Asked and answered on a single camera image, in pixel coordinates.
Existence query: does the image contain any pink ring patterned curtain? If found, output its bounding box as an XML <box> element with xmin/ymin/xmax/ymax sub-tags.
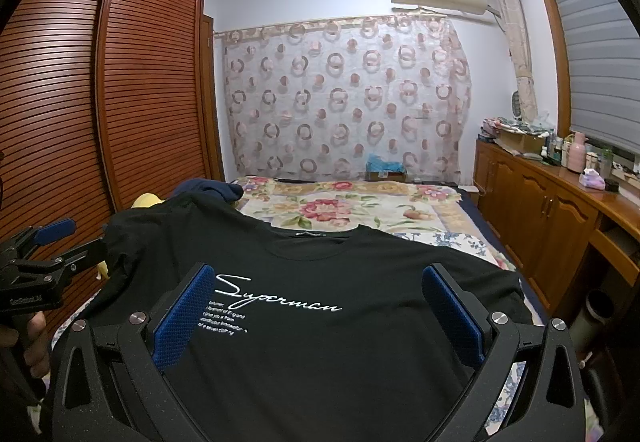
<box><xmin>221</xmin><ymin>12</ymin><xmax>472</xmax><ymax>183</ymax></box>

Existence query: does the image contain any lilac cloth bundle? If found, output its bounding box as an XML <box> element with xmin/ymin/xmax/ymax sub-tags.
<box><xmin>579</xmin><ymin>168</ymin><xmax>606</xmax><ymax>191</ymax></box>

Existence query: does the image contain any brown louvered wardrobe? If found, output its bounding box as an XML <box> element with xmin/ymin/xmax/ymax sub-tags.
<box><xmin>1</xmin><ymin>0</ymin><xmax>224</xmax><ymax>258</ymax></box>

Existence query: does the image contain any navy blue folded garment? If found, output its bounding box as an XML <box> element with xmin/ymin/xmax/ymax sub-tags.
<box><xmin>168</xmin><ymin>178</ymin><xmax>244</xmax><ymax>208</ymax></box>

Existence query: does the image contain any yellow plush item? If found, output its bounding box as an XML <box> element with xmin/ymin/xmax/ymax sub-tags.
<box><xmin>131</xmin><ymin>193</ymin><xmax>164</xmax><ymax>208</ymax></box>

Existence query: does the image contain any blue floral white bedspread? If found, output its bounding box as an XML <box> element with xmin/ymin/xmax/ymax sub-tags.
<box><xmin>394</xmin><ymin>232</ymin><xmax>525</xmax><ymax>436</ymax></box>

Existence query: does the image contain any cardboard box with blue items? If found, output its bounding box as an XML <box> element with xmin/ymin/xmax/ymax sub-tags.
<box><xmin>364</xmin><ymin>154</ymin><xmax>407</xmax><ymax>182</ymax></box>

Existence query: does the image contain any small grey desk fan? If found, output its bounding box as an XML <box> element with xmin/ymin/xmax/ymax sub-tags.
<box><xmin>511</xmin><ymin>90</ymin><xmax>523</xmax><ymax>119</ymax></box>

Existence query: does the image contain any grey window roller blind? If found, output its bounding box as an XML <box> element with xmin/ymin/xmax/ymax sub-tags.
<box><xmin>555</xmin><ymin>0</ymin><xmax>640</xmax><ymax>153</ymax></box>

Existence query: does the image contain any person's left hand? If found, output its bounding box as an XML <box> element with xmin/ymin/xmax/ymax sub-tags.
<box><xmin>1</xmin><ymin>311</ymin><xmax>50</xmax><ymax>378</ymax></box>

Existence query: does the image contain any pink thermos bottle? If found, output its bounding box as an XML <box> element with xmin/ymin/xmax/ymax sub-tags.
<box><xmin>567</xmin><ymin>131</ymin><xmax>586</xmax><ymax>173</ymax></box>

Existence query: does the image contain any cardboard box on sideboard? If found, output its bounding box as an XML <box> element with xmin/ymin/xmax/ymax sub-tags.
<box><xmin>495</xmin><ymin>129</ymin><xmax>546</xmax><ymax>155</ymax></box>

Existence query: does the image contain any beige tied side curtain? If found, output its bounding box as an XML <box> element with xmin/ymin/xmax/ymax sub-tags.
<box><xmin>497</xmin><ymin>0</ymin><xmax>538</xmax><ymax>123</ymax></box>

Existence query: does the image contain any black printed t-shirt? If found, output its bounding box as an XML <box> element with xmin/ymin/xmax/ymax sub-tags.
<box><xmin>87</xmin><ymin>193</ymin><xmax>532</xmax><ymax>441</ymax></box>

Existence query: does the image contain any wooden sideboard cabinet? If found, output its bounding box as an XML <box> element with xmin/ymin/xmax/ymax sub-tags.
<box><xmin>473</xmin><ymin>141</ymin><xmax>639</xmax><ymax>319</ymax></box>

